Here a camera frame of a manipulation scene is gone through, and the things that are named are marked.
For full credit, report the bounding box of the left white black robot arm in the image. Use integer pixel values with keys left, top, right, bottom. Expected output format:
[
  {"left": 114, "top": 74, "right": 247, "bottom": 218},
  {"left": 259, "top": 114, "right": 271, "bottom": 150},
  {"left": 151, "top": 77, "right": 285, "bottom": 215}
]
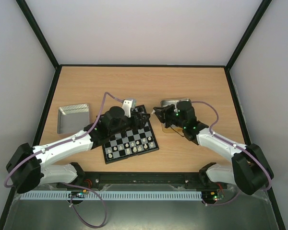
[{"left": 6, "top": 106, "right": 150, "bottom": 194}]

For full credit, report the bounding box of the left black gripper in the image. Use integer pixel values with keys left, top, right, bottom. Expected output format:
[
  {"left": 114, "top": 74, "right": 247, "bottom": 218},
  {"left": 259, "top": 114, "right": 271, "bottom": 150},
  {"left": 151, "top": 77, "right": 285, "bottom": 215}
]
[{"left": 109, "top": 111, "right": 150, "bottom": 137}]

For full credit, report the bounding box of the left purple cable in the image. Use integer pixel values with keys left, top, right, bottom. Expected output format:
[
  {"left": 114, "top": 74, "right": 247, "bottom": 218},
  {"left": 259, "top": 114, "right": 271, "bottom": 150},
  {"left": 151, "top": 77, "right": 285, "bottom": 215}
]
[{"left": 3, "top": 92, "right": 125, "bottom": 228}]

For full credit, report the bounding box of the black metal frame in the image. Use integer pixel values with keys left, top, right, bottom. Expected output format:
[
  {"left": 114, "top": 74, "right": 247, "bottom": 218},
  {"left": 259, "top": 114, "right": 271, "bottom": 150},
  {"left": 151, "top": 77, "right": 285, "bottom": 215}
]
[{"left": 0, "top": 0, "right": 288, "bottom": 230}]

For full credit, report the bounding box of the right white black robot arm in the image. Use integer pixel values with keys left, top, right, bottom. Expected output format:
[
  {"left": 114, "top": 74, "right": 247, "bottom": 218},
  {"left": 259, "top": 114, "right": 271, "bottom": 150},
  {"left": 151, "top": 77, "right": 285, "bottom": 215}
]
[{"left": 153, "top": 101, "right": 274, "bottom": 195}]

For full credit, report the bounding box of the light blue cable duct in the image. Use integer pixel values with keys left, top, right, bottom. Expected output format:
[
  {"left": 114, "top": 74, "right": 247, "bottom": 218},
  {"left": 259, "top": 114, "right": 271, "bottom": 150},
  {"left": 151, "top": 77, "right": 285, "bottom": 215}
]
[{"left": 20, "top": 191, "right": 202, "bottom": 201}]

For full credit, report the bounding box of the black and silver chessboard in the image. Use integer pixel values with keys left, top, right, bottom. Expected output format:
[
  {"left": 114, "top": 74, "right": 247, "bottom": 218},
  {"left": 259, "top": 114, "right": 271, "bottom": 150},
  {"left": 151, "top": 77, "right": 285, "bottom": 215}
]
[{"left": 102, "top": 104, "right": 160, "bottom": 165}]

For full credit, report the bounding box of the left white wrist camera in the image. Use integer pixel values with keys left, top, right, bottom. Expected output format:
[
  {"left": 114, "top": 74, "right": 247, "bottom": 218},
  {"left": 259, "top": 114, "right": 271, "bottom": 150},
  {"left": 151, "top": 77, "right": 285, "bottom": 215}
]
[{"left": 122, "top": 98, "right": 137, "bottom": 118}]

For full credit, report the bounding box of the silver square tin lid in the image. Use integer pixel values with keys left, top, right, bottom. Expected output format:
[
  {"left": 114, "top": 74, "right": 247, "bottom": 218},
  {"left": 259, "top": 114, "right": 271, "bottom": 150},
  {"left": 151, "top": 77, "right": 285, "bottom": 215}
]
[{"left": 57, "top": 103, "right": 90, "bottom": 134}]

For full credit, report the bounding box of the gold square tin tray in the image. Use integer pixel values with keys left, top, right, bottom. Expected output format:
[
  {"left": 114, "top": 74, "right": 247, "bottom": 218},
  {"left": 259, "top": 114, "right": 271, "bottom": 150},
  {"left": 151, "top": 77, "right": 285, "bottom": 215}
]
[{"left": 160, "top": 98, "right": 191, "bottom": 134}]

